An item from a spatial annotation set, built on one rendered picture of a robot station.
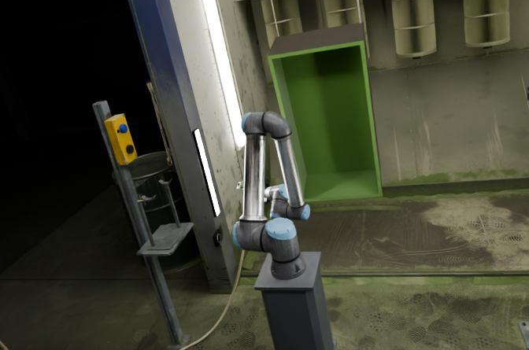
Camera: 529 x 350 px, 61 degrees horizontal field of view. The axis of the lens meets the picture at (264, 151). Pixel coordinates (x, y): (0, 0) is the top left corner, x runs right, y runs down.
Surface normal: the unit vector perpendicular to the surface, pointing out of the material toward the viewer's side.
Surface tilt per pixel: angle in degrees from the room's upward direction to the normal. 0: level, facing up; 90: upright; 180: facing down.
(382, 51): 90
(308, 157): 102
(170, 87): 90
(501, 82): 57
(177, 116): 90
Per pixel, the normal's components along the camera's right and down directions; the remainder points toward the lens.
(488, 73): -0.31, -0.18
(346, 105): -0.18, 0.55
